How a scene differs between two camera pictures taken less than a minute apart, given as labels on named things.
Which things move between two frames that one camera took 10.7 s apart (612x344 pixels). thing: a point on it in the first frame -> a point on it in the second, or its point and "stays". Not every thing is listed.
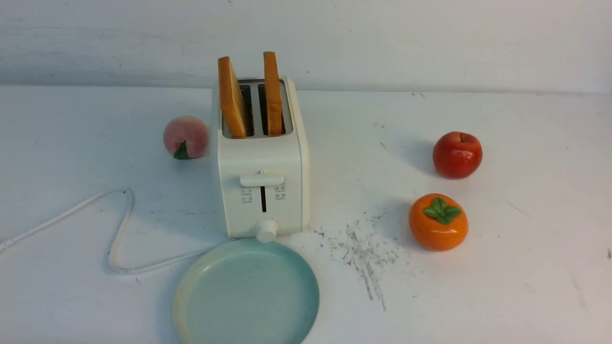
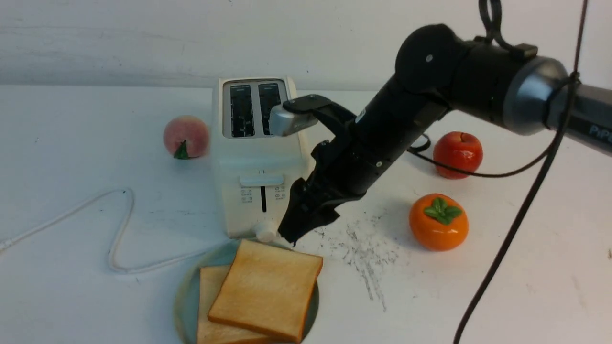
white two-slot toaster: (264, 156) stays
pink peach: (186, 137) stays
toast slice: (230, 99) -> (210, 332)
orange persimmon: (439, 222) stays
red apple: (457, 155) stays
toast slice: (273, 96) -> (269, 289)
